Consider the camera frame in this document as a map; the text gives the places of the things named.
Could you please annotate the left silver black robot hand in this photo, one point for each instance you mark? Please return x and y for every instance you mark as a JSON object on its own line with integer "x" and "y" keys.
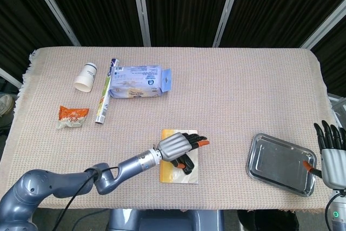
{"x": 178, "y": 147}

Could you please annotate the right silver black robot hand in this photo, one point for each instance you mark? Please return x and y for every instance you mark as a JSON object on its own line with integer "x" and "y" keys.
{"x": 331, "y": 158}

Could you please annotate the black stapler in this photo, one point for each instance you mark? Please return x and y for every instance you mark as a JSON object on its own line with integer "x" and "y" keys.
{"x": 188, "y": 164}

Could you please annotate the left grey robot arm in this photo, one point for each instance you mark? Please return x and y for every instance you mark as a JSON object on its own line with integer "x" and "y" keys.
{"x": 67, "y": 179}

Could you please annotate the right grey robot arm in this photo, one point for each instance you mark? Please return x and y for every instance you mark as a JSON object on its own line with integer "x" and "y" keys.
{"x": 338, "y": 212}

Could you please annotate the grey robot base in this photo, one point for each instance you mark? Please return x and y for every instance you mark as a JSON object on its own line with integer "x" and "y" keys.
{"x": 165, "y": 220}

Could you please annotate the yellow and white booklet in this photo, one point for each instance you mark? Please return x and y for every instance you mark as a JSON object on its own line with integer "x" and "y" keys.
{"x": 186, "y": 174}

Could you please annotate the beige woven tablecloth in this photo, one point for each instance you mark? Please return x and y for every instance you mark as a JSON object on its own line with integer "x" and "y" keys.
{"x": 173, "y": 106}

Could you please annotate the silver metal tray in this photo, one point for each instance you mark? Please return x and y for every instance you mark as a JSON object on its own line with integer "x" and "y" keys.
{"x": 278, "y": 162}

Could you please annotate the blue wet wipes pack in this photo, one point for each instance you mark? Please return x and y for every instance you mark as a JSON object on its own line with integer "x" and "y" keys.
{"x": 140, "y": 81}

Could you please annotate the long green foil tube pack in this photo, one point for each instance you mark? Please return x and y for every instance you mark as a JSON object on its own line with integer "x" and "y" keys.
{"x": 105, "y": 92}

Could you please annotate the orange snack packet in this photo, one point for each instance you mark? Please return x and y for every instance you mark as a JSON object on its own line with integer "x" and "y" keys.
{"x": 72, "y": 117}

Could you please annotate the white paper cup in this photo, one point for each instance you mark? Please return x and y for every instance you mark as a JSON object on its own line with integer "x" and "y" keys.
{"x": 86, "y": 77}

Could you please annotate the black curtain partition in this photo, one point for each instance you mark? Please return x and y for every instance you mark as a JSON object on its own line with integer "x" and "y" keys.
{"x": 173, "y": 7}

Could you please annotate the white sneaker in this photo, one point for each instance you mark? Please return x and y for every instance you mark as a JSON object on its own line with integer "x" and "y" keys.
{"x": 6, "y": 104}

